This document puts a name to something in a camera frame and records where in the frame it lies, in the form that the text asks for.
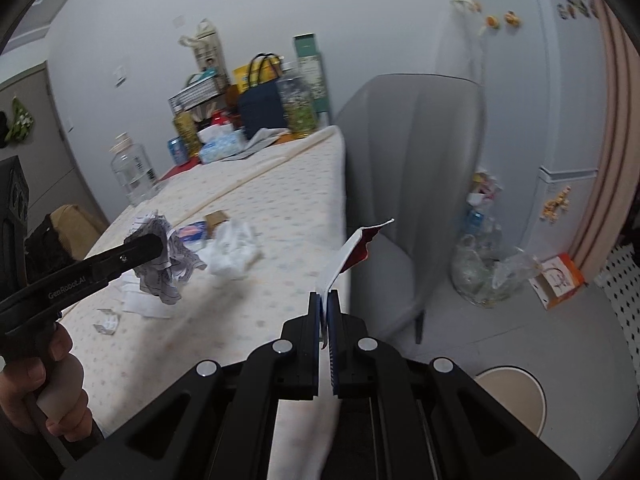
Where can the blue drink can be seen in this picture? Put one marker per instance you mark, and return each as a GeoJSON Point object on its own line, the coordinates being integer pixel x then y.
{"type": "Point", "coordinates": [178, 151]}

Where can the wire basket rack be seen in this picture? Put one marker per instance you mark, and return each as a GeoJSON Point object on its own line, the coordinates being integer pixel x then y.
{"type": "Point", "coordinates": [196, 93]}

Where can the orange white cardboard box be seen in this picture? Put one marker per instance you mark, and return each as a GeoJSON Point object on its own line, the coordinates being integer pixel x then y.
{"type": "Point", "coordinates": [558, 280]}

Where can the printed newspaper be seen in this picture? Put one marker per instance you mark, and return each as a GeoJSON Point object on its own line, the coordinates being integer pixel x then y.
{"type": "Point", "coordinates": [165, 275]}

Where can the clear plastic water jug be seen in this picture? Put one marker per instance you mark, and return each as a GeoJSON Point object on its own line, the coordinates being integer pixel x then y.
{"type": "Point", "coordinates": [133, 170]}

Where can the crumpled white tissue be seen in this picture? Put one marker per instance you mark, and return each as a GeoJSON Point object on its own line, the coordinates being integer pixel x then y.
{"type": "Point", "coordinates": [232, 251]}

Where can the pink curtain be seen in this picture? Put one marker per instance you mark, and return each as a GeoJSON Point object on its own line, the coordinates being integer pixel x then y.
{"type": "Point", "coordinates": [618, 173]}

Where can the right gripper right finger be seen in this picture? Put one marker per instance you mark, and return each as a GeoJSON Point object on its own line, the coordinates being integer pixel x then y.
{"type": "Point", "coordinates": [363, 367]}

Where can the grey upholstered chair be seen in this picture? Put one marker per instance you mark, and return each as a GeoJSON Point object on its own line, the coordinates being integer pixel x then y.
{"type": "Point", "coordinates": [411, 147]}

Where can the white refrigerator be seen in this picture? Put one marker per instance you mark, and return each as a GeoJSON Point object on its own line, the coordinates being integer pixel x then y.
{"type": "Point", "coordinates": [542, 66]}

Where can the tall beige carton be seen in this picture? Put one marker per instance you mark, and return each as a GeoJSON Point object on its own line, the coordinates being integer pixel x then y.
{"type": "Point", "coordinates": [207, 50]}

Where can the flat white paper piece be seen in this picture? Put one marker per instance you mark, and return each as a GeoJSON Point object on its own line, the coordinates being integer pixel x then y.
{"type": "Point", "coordinates": [136, 301]}

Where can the navy tote bag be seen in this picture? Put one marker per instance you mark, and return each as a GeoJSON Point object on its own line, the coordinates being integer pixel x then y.
{"type": "Point", "coordinates": [260, 105]}

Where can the small brown cardboard box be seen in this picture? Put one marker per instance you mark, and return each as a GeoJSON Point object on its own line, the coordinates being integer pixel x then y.
{"type": "Point", "coordinates": [213, 220]}

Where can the clear plastic trash bag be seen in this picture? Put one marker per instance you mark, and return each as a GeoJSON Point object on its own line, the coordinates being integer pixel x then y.
{"type": "Point", "coordinates": [486, 274]}

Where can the blue pink tissue packet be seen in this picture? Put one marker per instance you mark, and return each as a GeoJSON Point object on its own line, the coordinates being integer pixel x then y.
{"type": "Point", "coordinates": [194, 235]}

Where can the white red paper scrap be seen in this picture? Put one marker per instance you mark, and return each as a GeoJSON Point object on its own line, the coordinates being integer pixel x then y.
{"type": "Point", "coordinates": [353, 251]}

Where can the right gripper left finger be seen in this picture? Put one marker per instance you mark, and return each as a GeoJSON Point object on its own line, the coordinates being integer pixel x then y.
{"type": "Point", "coordinates": [288, 367]}

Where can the green tall box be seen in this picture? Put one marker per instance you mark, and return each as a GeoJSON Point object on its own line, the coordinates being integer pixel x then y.
{"type": "Point", "coordinates": [310, 65]}

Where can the white bag with trash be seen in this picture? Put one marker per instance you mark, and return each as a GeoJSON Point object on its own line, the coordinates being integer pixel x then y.
{"type": "Point", "coordinates": [479, 218]}

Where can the blue tissue pack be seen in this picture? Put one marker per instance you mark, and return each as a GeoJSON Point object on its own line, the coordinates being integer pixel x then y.
{"type": "Point", "coordinates": [223, 146]}

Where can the person's left hand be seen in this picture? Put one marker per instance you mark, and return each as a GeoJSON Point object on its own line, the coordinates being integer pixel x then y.
{"type": "Point", "coordinates": [21, 378]}

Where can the clear jar with green contents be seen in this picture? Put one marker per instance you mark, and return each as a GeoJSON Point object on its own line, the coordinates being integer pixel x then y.
{"type": "Point", "coordinates": [297, 101]}

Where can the beige trash bin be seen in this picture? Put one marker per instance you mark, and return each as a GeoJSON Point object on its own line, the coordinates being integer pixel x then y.
{"type": "Point", "coordinates": [519, 392]}

